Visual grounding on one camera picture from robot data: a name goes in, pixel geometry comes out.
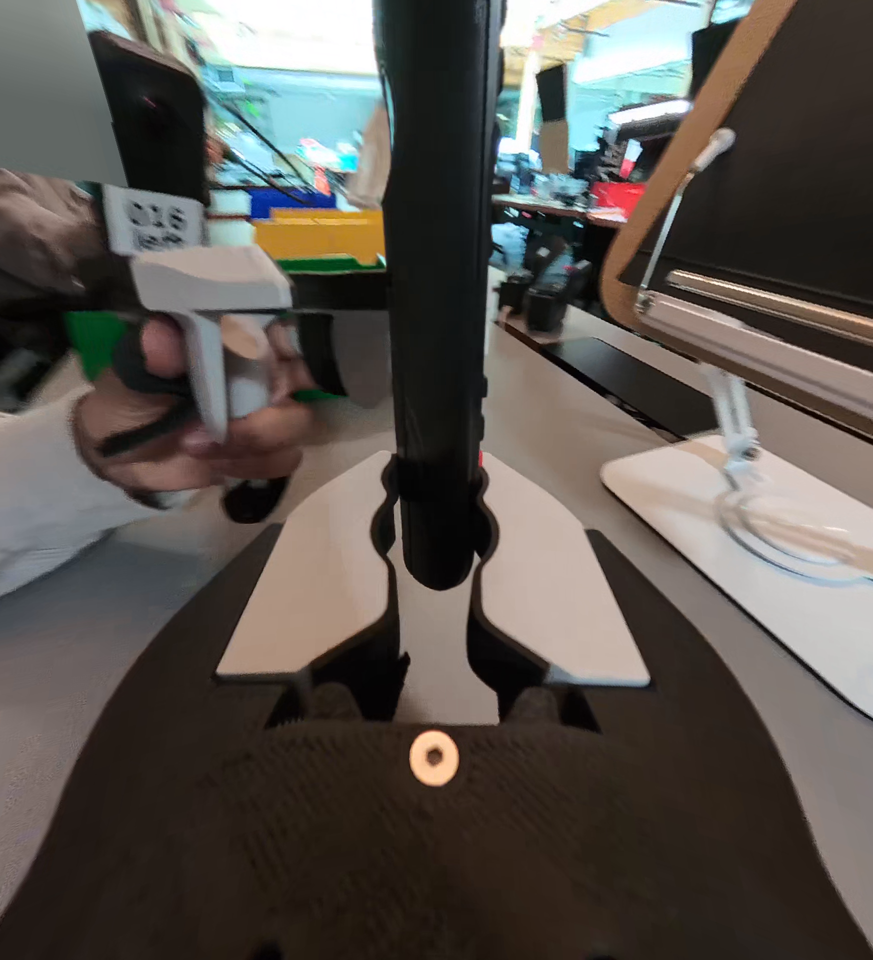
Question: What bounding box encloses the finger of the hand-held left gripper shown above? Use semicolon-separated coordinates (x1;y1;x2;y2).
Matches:
331;271;394;313

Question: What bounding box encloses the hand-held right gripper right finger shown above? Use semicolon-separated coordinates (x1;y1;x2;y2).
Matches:
468;452;652;690

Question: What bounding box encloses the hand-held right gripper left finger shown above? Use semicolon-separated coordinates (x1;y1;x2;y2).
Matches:
216;450;411;687

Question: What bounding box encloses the black remote control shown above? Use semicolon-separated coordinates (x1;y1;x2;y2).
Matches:
371;0;507;594

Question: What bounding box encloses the person's left forearm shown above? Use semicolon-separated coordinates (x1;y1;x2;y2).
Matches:
0;390;154;615

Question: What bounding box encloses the person's left hand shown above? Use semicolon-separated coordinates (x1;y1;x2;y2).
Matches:
76;311;319;511

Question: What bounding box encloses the large yellow plastic bin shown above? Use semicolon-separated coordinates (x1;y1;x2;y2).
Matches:
251;208;387;265

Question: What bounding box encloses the small blue bin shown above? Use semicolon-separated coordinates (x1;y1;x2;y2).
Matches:
245;186;338;223

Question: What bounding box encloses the printed cardboard board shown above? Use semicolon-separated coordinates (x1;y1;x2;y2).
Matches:
346;101;394;213

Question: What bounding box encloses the black battery charger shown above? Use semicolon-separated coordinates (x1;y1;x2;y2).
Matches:
496;270;537;316
526;255;597;335

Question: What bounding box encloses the black desk mat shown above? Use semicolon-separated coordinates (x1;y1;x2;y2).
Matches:
540;336;717;445

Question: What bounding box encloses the green plastic bin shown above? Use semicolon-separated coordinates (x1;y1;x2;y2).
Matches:
63;253;387;404

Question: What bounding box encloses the red plastic bin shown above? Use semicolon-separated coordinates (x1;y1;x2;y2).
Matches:
588;178;646;224

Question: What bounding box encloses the clear round stand foot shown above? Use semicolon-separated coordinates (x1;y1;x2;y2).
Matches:
716;480;873;594

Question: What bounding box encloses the black panel with cardboard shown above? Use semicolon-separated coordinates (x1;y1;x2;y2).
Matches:
532;62;571;175

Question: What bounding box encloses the black board with wooden rim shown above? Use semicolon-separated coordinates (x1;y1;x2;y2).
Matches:
599;0;873;489

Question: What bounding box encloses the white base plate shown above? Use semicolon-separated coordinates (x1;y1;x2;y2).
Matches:
599;433;873;741

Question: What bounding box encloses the white peg with wire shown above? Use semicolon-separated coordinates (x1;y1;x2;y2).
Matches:
633;127;739;315

